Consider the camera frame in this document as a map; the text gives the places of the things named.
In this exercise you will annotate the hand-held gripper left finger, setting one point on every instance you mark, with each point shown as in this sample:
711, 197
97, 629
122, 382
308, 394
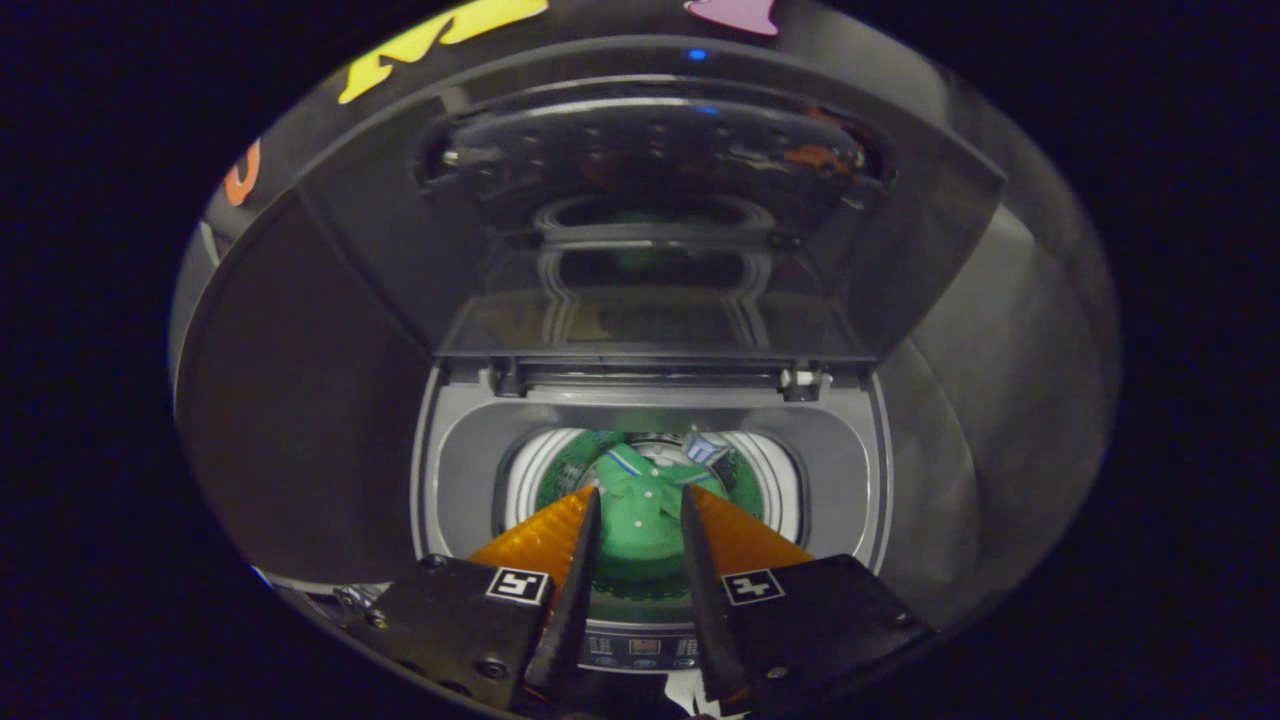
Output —
460, 625

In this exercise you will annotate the dark washing machine lid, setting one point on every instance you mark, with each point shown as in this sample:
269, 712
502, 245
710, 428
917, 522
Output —
400, 220

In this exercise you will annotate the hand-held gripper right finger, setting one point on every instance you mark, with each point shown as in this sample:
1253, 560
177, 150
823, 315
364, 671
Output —
820, 620

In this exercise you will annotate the green polo shirt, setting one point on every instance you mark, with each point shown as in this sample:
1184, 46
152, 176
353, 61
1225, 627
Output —
640, 510

